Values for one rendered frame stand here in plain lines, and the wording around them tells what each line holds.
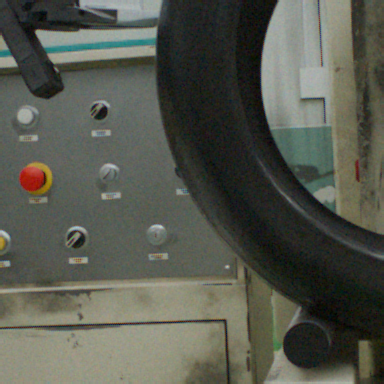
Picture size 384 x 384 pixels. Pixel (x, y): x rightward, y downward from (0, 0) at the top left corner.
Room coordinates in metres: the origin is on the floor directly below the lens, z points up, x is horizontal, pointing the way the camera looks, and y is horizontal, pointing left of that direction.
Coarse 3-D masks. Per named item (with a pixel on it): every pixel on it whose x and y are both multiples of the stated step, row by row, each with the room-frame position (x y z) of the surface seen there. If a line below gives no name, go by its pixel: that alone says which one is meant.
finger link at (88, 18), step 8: (64, 8) 1.23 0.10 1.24; (72, 8) 1.23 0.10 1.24; (80, 8) 1.23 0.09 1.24; (88, 8) 1.23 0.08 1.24; (96, 8) 1.24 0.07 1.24; (104, 8) 1.23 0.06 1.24; (112, 8) 1.23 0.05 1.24; (48, 16) 1.23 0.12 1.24; (56, 16) 1.23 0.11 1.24; (64, 16) 1.23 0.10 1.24; (72, 16) 1.23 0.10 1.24; (80, 16) 1.23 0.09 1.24; (88, 16) 1.23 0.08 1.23; (96, 16) 1.23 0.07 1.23; (104, 16) 1.23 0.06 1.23; (112, 16) 1.23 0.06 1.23
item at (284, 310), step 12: (276, 300) 1.48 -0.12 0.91; (288, 300) 1.47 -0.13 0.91; (276, 312) 1.48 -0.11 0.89; (288, 312) 1.47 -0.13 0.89; (276, 324) 1.48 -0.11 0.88; (288, 324) 1.47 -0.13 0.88; (336, 324) 1.46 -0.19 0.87; (276, 336) 1.48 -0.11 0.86; (360, 336) 1.46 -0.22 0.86; (372, 336) 1.46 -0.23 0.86
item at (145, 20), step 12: (84, 0) 1.25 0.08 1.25; (96, 0) 1.25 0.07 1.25; (108, 0) 1.24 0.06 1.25; (120, 0) 1.24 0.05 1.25; (132, 0) 1.24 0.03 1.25; (120, 12) 1.23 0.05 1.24; (132, 12) 1.24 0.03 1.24; (144, 12) 1.24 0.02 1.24; (156, 12) 1.24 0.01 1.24; (84, 24) 1.25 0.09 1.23; (96, 24) 1.25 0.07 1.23; (108, 24) 1.25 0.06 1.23; (120, 24) 1.24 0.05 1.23; (132, 24) 1.24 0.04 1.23; (144, 24) 1.25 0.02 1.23
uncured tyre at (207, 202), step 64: (192, 0) 1.14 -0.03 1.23; (256, 0) 1.39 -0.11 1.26; (192, 64) 1.14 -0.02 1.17; (256, 64) 1.39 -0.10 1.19; (192, 128) 1.14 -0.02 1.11; (256, 128) 1.39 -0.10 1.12; (192, 192) 1.18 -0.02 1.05; (256, 192) 1.13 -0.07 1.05; (256, 256) 1.15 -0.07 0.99; (320, 256) 1.12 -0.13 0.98
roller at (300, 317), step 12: (300, 312) 1.22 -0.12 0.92; (300, 324) 1.13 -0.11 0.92; (312, 324) 1.13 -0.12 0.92; (324, 324) 1.16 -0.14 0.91; (288, 336) 1.13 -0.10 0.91; (300, 336) 1.13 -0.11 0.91; (312, 336) 1.12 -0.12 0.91; (324, 336) 1.13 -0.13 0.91; (288, 348) 1.13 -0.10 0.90; (300, 348) 1.13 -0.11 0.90; (312, 348) 1.12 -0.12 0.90; (324, 348) 1.12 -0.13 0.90; (300, 360) 1.13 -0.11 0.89; (312, 360) 1.12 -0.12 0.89
